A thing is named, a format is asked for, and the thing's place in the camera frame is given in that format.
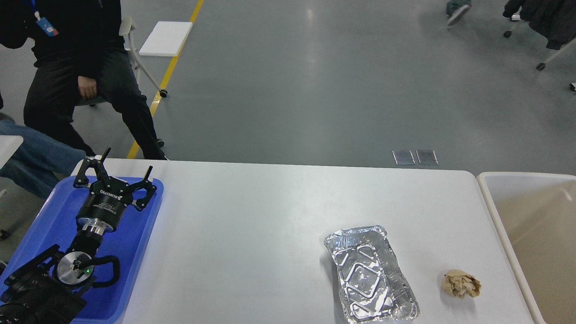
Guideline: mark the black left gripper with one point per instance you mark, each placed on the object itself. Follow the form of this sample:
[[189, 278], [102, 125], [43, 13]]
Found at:
[[102, 205]]

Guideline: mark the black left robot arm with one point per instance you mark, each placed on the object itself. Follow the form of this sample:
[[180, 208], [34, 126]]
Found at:
[[78, 261]]

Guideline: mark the blue plastic tray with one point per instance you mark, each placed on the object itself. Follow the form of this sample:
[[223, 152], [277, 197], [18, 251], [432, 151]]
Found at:
[[56, 224]]

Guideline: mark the person in blue jeans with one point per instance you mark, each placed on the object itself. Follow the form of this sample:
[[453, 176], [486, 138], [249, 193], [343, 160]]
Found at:
[[38, 159]]

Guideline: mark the white side table corner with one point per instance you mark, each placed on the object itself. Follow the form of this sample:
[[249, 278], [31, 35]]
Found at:
[[8, 146]]

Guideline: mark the person in black clothes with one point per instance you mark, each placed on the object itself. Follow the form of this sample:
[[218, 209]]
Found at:
[[79, 55]]

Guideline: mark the white office chair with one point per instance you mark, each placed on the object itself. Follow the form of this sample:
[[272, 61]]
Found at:
[[166, 40]]

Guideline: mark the aluminium foil tray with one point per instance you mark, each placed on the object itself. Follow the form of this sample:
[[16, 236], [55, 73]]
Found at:
[[371, 285]]

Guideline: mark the left floor plate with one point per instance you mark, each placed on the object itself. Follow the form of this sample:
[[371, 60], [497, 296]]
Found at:
[[403, 157]]

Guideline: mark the floor plate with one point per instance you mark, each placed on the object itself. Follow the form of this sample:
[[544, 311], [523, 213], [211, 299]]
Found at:
[[403, 157], [427, 157]]

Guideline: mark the right floor plate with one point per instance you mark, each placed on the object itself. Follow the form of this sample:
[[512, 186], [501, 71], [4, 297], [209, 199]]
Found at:
[[427, 157]]

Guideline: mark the crumpled brown paper ball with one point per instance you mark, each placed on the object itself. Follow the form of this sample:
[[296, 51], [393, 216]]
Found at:
[[458, 283]]

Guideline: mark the person in grey trousers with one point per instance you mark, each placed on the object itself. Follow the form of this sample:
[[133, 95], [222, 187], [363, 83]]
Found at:
[[455, 9]]

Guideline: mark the beige plastic bin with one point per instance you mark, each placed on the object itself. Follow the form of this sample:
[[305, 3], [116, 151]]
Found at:
[[535, 218]]

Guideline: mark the chair with dark jacket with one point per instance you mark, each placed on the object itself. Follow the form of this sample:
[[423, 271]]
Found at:
[[553, 19]]

